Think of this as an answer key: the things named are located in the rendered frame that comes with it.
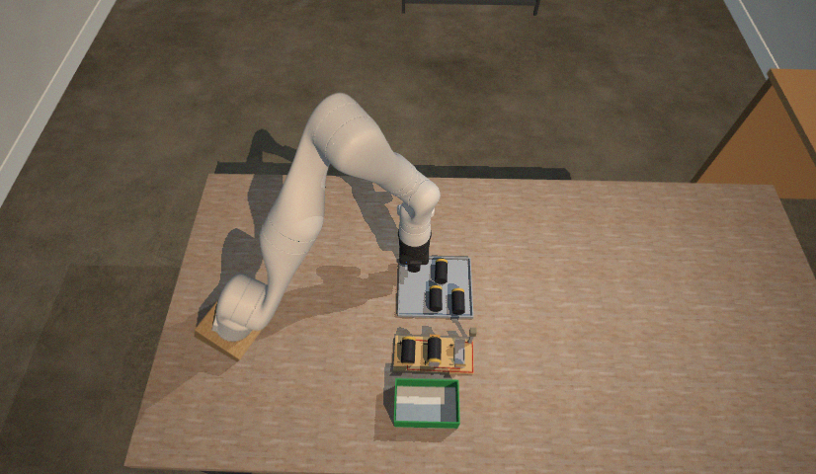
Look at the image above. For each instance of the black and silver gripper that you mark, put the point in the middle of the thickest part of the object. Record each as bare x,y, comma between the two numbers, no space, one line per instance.
414,248

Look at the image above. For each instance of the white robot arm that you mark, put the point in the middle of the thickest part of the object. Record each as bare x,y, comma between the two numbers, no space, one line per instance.
352,143

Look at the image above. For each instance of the green open-top box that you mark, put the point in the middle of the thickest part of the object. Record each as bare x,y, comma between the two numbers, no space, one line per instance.
434,401

